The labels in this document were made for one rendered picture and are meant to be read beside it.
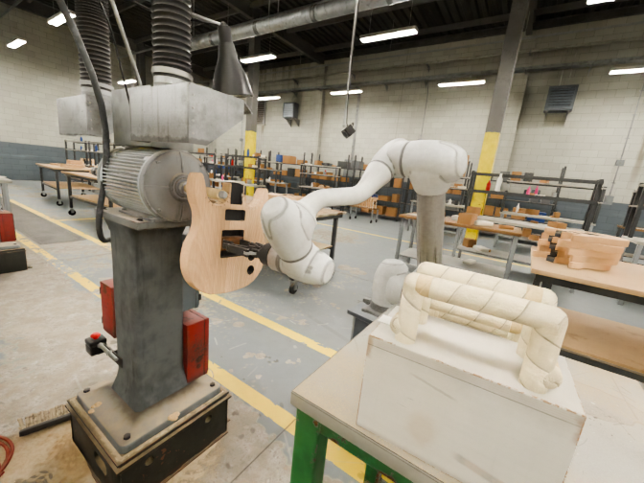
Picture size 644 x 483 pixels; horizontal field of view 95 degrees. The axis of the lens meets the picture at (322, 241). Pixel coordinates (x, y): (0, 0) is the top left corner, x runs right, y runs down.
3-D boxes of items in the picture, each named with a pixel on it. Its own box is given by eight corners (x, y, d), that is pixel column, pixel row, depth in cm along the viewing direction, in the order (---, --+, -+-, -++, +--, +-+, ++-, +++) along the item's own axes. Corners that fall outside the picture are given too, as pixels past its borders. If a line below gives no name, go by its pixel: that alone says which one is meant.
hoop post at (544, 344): (518, 386, 38) (537, 319, 36) (517, 374, 40) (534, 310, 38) (549, 398, 36) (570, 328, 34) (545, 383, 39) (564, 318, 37)
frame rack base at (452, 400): (354, 426, 50) (367, 335, 46) (382, 379, 63) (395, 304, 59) (550, 532, 37) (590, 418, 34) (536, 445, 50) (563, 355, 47)
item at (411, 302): (391, 339, 46) (401, 283, 44) (398, 331, 49) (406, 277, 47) (412, 347, 44) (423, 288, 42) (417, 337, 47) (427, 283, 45)
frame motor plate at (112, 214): (94, 215, 121) (93, 205, 120) (153, 212, 141) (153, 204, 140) (137, 231, 102) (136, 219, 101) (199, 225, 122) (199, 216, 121)
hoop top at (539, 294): (413, 279, 51) (417, 262, 51) (417, 275, 54) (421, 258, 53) (556, 316, 41) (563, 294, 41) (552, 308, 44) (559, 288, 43)
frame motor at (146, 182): (95, 209, 118) (90, 142, 112) (163, 207, 140) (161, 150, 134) (148, 227, 96) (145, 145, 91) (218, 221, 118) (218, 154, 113)
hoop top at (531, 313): (399, 292, 44) (402, 272, 43) (405, 287, 47) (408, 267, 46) (566, 340, 35) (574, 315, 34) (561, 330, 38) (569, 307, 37)
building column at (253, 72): (240, 204, 1085) (246, 19, 954) (247, 204, 1119) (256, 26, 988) (247, 206, 1063) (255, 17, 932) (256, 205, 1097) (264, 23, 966)
